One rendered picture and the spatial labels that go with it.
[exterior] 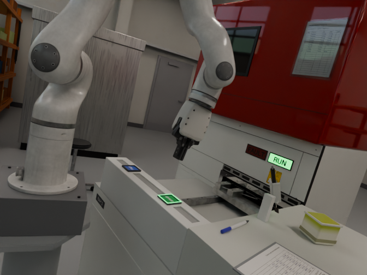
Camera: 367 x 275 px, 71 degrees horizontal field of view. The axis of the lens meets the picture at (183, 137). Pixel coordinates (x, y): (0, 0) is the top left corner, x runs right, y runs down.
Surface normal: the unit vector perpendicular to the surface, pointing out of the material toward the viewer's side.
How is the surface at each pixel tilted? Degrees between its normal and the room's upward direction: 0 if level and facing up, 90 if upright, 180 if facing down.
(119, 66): 90
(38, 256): 90
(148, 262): 90
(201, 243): 90
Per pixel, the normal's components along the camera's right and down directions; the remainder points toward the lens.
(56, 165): 0.73, 0.25
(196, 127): 0.57, 0.33
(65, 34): 0.35, -0.22
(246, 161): -0.76, -0.07
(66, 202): 0.38, 0.25
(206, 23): -0.07, -0.63
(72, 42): 0.59, -0.11
